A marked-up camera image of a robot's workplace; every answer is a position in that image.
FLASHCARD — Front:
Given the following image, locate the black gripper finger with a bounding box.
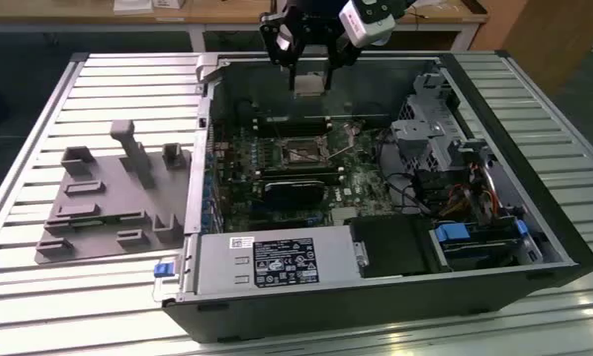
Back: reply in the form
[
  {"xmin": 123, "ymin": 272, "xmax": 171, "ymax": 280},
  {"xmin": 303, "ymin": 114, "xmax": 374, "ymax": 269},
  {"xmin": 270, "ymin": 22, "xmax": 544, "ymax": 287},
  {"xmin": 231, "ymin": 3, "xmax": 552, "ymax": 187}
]
[
  {"xmin": 258, "ymin": 12, "xmax": 307, "ymax": 93},
  {"xmin": 323, "ymin": 20, "xmax": 362, "ymax": 93}
]

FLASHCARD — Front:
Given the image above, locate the silver CPU plate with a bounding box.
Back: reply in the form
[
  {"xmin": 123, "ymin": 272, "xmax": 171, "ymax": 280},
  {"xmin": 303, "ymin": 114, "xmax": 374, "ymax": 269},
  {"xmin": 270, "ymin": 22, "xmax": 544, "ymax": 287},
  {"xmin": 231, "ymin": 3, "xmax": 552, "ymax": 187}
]
[{"xmin": 294, "ymin": 73, "xmax": 325, "ymax": 98}]

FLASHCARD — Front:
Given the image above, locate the black RAM slot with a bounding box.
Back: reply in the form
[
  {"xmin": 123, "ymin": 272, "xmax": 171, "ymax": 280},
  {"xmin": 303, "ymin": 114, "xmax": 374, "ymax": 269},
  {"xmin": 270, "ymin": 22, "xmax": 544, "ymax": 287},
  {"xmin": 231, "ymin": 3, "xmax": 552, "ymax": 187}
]
[
  {"xmin": 274, "ymin": 125, "xmax": 326, "ymax": 136},
  {"xmin": 259, "ymin": 167, "xmax": 339, "ymax": 176},
  {"xmin": 261, "ymin": 173, "xmax": 341, "ymax": 183},
  {"xmin": 263, "ymin": 115, "xmax": 326, "ymax": 125}
]

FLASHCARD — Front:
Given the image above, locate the CPU socket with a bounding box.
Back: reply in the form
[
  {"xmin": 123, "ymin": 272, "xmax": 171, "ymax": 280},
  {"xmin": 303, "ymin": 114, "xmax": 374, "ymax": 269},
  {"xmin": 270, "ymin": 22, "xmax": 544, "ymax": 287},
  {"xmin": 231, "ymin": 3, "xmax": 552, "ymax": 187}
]
[{"xmin": 275, "ymin": 137, "xmax": 330, "ymax": 168}]

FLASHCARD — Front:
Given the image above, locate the wooden desk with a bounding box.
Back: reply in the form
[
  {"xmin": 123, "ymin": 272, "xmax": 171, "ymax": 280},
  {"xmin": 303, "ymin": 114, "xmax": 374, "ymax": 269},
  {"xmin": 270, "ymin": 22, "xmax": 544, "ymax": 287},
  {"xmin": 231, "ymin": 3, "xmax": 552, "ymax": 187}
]
[{"xmin": 0, "ymin": 0, "xmax": 490, "ymax": 53}]

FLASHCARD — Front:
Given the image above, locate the metal disk bay cage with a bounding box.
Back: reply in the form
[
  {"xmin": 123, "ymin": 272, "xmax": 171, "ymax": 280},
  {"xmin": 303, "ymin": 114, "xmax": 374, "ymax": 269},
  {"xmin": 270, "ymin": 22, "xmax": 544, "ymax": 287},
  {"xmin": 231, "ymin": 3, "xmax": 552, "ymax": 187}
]
[{"xmin": 387, "ymin": 72, "xmax": 493, "ymax": 174}]

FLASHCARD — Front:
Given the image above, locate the green motherboard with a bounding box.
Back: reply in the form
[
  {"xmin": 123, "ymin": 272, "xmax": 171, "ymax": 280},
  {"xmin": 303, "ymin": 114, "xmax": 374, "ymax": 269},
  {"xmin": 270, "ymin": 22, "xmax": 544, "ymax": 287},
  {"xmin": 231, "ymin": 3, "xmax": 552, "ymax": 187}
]
[{"xmin": 205, "ymin": 117, "xmax": 401, "ymax": 234}]

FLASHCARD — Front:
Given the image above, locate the black graphics card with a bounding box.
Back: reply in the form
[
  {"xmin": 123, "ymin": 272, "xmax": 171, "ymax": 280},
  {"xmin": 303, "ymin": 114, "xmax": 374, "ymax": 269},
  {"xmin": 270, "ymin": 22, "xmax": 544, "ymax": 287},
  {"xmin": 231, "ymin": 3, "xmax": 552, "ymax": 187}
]
[{"xmin": 262, "ymin": 178, "xmax": 327, "ymax": 207}]

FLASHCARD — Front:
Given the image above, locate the wooden cabinet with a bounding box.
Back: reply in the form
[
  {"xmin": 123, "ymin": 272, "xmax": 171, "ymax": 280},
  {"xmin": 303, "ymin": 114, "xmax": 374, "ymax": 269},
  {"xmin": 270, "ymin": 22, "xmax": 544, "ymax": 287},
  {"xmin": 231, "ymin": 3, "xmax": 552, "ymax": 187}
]
[{"xmin": 469, "ymin": 0, "xmax": 593, "ymax": 98}]

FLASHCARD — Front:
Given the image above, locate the small silver heatsink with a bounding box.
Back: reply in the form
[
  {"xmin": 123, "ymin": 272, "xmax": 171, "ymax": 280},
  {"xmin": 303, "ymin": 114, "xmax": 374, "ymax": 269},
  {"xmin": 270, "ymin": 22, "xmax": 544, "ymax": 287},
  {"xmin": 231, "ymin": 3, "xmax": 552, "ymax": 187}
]
[{"xmin": 331, "ymin": 207, "xmax": 361, "ymax": 225}]

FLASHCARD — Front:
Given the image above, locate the grey parts rack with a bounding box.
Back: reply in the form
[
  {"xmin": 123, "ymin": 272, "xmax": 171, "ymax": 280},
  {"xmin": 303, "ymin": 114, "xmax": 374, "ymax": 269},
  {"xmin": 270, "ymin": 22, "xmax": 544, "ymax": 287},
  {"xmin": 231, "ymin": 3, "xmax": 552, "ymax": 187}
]
[{"xmin": 33, "ymin": 119, "xmax": 194, "ymax": 265}]

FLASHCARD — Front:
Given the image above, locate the blue disk carrier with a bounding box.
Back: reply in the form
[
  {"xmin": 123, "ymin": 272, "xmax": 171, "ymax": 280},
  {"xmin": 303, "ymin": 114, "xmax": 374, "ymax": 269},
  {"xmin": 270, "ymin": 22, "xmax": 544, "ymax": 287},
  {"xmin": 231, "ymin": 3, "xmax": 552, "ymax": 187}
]
[{"xmin": 431, "ymin": 221, "xmax": 471, "ymax": 244}]

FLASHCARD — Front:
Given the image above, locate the black drive box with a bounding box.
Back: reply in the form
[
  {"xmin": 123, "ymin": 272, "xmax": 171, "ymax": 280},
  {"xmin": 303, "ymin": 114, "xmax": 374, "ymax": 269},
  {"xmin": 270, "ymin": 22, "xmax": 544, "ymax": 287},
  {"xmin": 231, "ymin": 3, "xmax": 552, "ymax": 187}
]
[{"xmin": 347, "ymin": 216, "xmax": 449, "ymax": 279}]

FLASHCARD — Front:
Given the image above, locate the grey power supply unit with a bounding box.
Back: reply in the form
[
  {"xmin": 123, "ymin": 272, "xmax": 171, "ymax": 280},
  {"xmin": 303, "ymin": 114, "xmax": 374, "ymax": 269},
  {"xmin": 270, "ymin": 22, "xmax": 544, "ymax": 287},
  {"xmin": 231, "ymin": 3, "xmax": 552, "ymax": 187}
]
[{"xmin": 195, "ymin": 226, "xmax": 365, "ymax": 296}]

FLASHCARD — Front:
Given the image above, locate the black PC case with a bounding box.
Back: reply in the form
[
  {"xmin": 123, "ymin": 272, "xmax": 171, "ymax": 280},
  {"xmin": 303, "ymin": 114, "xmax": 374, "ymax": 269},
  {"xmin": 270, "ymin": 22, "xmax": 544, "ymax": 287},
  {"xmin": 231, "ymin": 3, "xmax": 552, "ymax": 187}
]
[{"xmin": 159, "ymin": 50, "xmax": 593, "ymax": 344}]

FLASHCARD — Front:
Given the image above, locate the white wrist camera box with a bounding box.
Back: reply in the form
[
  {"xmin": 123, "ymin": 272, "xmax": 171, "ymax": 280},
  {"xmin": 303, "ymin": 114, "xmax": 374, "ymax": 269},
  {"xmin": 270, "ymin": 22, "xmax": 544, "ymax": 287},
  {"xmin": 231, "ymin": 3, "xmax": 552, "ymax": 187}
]
[{"xmin": 337, "ymin": 0, "xmax": 399, "ymax": 48}]

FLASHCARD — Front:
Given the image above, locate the black cable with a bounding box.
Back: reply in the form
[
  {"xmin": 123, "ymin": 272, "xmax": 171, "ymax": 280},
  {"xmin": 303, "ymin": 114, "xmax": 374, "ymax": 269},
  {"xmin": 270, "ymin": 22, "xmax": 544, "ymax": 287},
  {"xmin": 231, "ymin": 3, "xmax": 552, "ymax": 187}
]
[{"xmin": 382, "ymin": 172, "xmax": 434, "ymax": 217}]

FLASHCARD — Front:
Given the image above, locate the yellow wire bundle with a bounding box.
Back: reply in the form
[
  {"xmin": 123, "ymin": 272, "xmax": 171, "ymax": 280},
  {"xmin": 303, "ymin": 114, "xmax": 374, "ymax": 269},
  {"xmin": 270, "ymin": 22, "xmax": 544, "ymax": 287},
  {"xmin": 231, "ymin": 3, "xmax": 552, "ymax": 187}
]
[{"xmin": 441, "ymin": 184, "xmax": 475, "ymax": 218}]

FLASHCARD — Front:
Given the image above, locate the orange wire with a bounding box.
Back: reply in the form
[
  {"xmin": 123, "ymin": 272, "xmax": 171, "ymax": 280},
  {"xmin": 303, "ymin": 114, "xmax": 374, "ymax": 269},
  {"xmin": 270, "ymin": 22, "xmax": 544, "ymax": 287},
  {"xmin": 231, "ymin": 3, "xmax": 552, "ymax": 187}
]
[{"xmin": 481, "ymin": 183, "xmax": 502, "ymax": 218}]

